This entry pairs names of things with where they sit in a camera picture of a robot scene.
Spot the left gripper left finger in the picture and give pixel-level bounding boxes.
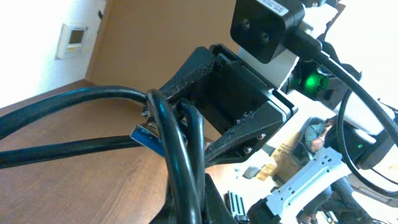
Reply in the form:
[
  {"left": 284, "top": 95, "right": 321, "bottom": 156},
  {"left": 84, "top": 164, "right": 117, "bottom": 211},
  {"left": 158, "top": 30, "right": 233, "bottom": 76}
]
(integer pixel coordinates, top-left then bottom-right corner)
[{"left": 150, "top": 186, "right": 177, "bottom": 224}]

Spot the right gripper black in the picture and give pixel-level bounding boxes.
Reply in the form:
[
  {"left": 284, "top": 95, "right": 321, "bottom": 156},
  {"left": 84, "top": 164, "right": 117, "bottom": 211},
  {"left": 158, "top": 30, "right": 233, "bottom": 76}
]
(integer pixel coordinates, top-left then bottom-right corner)
[{"left": 159, "top": 44, "right": 298, "bottom": 167}]

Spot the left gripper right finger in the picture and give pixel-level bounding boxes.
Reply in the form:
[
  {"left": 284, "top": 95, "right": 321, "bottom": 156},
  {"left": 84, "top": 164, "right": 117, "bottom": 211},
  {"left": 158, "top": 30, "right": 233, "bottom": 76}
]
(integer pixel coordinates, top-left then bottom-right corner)
[{"left": 203, "top": 174, "right": 237, "bottom": 224}]

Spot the black cable bundle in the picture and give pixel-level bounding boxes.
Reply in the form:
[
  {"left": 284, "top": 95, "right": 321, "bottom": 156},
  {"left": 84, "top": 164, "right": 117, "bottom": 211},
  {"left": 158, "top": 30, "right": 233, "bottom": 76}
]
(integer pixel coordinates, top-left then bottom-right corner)
[{"left": 0, "top": 85, "right": 208, "bottom": 224}]

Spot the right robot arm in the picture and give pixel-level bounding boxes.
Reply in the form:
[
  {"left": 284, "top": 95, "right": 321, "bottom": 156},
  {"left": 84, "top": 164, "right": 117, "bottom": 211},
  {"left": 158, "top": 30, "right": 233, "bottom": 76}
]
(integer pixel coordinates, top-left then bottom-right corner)
[{"left": 147, "top": 44, "right": 397, "bottom": 223}]

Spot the seated person in background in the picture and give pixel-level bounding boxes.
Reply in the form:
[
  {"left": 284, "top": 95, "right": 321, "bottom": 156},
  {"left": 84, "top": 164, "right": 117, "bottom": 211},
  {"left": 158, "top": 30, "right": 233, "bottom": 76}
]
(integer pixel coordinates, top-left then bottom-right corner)
[{"left": 297, "top": 116, "right": 371, "bottom": 224}]

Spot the white wall socket plate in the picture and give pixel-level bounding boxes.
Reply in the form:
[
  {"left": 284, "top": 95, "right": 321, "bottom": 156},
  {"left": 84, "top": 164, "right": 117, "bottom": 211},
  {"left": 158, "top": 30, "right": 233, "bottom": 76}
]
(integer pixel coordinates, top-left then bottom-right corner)
[{"left": 55, "top": 23, "right": 91, "bottom": 60}]

